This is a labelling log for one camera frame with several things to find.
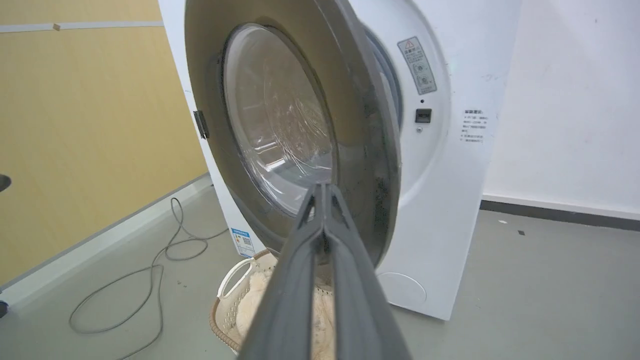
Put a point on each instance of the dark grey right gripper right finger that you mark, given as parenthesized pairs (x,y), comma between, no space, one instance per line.
(357,305)

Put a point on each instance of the round grey washing machine door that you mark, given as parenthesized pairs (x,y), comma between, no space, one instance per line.
(300,115)

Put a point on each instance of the white front-load washing machine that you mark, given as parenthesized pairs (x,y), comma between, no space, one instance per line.
(440,165)

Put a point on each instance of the blue energy label sticker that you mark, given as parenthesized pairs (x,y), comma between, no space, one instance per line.
(242,242)

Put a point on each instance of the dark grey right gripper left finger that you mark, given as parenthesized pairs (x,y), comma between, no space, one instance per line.
(292,300)

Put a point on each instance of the black door latch socket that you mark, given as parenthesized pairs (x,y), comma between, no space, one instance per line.
(423,115)

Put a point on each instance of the beige fluffy cloth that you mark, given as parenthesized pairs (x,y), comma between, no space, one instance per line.
(322,320)

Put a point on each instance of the white woven laundry basket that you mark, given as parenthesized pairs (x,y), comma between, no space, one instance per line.
(230,310)

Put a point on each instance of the grey warning sticker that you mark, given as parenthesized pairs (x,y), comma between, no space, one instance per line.
(417,65)

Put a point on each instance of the black door hinge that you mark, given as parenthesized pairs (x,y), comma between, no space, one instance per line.
(201,124)

